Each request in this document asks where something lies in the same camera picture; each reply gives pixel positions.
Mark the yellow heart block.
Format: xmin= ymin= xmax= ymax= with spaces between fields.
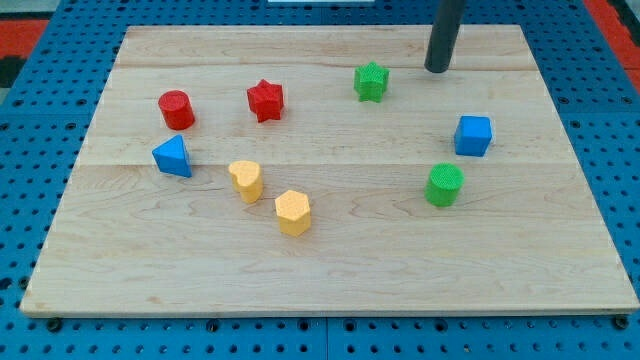
xmin=228 ymin=160 xmax=264 ymax=204

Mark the green star block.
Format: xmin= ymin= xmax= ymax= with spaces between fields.
xmin=353 ymin=62 xmax=390 ymax=103

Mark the red cylinder block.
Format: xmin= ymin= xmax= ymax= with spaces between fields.
xmin=158 ymin=90 xmax=195 ymax=130

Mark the blue cube block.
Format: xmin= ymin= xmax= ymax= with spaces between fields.
xmin=454 ymin=115 xmax=493 ymax=157

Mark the light wooden board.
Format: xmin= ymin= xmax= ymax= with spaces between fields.
xmin=21 ymin=25 xmax=639 ymax=318

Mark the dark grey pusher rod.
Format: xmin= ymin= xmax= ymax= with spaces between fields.
xmin=424 ymin=0 xmax=466 ymax=73

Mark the red star block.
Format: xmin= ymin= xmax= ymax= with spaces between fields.
xmin=246 ymin=79 xmax=284 ymax=123

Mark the green cylinder block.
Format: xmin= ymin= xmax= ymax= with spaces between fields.
xmin=424 ymin=163 xmax=465 ymax=207

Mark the yellow hexagon block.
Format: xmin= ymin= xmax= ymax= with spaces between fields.
xmin=275 ymin=190 xmax=311 ymax=236

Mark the blue triangle block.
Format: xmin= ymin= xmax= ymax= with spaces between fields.
xmin=152 ymin=135 xmax=192 ymax=178

